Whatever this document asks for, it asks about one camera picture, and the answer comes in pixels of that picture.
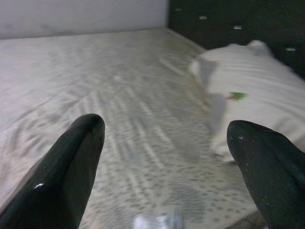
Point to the white pillow green tree print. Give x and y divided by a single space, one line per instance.
262 95

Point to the white patterned mattress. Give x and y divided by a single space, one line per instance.
143 95

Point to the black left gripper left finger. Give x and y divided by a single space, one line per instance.
52 181

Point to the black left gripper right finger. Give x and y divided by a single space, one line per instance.
274 181

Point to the dark grey tufted headboard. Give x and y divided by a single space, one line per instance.
238 14

